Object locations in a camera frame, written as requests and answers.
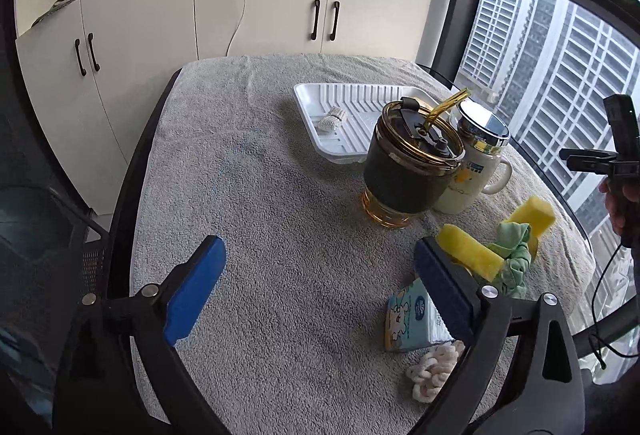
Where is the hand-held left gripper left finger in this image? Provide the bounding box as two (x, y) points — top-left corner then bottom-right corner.
(52, 235), (231, 435)

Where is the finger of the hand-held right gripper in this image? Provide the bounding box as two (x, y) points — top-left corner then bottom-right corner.
(560, 148), (618, 162)
(567, 159), (623, 176)

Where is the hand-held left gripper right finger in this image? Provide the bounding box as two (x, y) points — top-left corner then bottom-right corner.
(414, 236), (586, 435)

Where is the long yellow sponge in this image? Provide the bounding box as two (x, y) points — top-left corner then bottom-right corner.
(437, 223), (506, 282)

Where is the green scrunchie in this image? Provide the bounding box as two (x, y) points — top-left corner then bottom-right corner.
(487, 221), (533, 298)

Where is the short yellow sponge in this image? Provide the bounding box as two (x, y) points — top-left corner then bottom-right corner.
(502, 196), (557, 256)

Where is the white plastic tray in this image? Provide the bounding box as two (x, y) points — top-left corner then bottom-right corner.
(293, 82), (436, 164)

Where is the person's right hand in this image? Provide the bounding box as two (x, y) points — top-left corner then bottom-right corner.
(600, 176), (640, 247)

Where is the blue and white tissue packet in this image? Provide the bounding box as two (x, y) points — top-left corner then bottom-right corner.
(384, 278), (456, 353)

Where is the cream braided scrunchie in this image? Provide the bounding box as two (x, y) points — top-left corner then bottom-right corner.
(405, 340), (473, 403)

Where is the white mug with chrome lid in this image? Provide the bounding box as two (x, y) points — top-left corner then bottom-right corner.
(434, 99), (513, 215)

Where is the dark green glass tumbler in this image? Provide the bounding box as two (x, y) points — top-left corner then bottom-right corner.
(361, 88), (473, 230)

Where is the black mesh chair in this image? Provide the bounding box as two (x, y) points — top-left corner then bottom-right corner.
(0, 185), (110, 421)

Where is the white cabinet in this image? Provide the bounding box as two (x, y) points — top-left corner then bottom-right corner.
(15, 0), (435, 216)

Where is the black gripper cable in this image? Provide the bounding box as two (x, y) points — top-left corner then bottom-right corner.
(590, 235), (640, 368)

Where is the black window frame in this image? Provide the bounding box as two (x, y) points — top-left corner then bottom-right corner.
(427, 0), (640, 86)

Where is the small white knit hair tie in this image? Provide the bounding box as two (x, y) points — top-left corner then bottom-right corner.
(315, 108), (348, 133)

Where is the white cable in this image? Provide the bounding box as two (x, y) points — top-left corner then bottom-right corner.
(225, 0), (266, 57)

